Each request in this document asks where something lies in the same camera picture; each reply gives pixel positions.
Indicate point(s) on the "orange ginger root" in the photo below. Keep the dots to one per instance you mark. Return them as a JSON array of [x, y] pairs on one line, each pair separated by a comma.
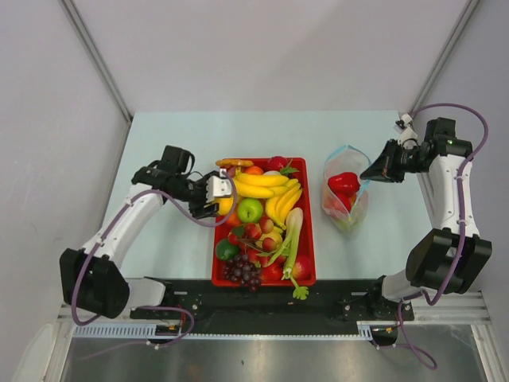
[[234, 162]]

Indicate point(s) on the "yellow lemon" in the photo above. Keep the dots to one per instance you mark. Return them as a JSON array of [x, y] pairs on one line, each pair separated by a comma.
[[225, 205]]

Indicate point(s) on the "white radish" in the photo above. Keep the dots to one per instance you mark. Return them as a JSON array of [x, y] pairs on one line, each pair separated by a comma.
[[272, 173]]

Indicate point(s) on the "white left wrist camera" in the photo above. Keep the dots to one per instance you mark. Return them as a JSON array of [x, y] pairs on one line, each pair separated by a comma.
[[218, 185]]

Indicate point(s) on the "green apple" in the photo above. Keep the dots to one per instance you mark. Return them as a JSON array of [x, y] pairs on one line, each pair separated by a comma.
[[250, 210]]

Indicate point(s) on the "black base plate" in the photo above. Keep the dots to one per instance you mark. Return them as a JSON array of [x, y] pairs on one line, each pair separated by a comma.
[[332, 308]]

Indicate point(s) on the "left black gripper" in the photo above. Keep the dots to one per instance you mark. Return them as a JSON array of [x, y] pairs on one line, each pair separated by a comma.
[[197, 210]]

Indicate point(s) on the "red bell pepper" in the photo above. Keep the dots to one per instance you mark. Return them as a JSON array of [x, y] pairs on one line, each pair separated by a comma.
[[346, 182]]

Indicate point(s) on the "aluminium rail frame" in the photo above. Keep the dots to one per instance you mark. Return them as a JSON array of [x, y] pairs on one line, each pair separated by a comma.
[[468, 309]]

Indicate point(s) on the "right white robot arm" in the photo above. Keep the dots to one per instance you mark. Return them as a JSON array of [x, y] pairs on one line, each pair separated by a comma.
[[451, 256]]

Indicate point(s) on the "red peach apple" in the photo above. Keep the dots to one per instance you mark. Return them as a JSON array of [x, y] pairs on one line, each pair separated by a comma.
[[301, 268]]

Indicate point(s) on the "lychee cluster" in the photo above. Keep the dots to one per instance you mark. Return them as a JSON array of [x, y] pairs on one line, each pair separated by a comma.
[[255, 238]]

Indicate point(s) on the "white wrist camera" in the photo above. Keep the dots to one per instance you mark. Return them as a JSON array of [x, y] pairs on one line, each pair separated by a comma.
[[218, 185], [408, 138]]

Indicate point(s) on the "clear zip top bag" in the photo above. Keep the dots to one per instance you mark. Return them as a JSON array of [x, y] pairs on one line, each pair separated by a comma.
[[347, 159]]

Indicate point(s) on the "green lime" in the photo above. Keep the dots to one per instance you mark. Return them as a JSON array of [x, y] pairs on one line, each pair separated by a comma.
[[224, 250]]

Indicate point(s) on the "small yellow banana bunch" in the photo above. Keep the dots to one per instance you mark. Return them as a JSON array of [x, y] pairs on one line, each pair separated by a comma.
[[277, 208]]

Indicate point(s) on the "red plastic tray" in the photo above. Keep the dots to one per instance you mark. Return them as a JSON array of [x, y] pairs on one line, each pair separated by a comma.
[[306, 247]]

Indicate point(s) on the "purple grape bunch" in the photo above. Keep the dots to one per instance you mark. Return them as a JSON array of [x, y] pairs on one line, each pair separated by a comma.
[[242, 271]]

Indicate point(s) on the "red pomegranate with leaf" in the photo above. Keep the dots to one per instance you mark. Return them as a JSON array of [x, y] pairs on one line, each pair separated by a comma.
[[280, 164]]

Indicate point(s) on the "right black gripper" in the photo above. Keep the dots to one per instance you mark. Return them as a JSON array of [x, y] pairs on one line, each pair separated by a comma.
[[384, 169]]

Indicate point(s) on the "green celery stalk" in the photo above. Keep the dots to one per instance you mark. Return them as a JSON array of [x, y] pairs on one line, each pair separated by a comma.
[[282, 260]]

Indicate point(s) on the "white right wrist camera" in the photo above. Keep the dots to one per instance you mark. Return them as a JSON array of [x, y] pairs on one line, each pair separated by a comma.
[[408, 138]]

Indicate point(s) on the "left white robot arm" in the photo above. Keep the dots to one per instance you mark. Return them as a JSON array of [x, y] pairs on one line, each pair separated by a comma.
[[90, 275]]

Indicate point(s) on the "small orange tangerine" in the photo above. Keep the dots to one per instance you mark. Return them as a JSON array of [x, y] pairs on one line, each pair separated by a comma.
[[254, 170]]

